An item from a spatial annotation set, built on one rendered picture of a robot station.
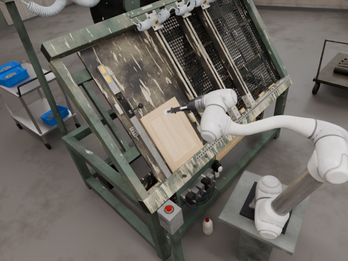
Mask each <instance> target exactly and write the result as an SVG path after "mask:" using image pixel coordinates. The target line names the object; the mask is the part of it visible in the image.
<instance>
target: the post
mask: <svg viewBox="0 0 348 261"><path fill-rule="evenodd" d="M168 234H169V238H170V243H171V247H172V251H173V256H174V259H175V261H184V255H183V250H182V244H181V238H180V233H179V229H178V230H177V231H176V232H175V233H174V234H173V235H172V234H170V233H169V232H168Z"/></svg>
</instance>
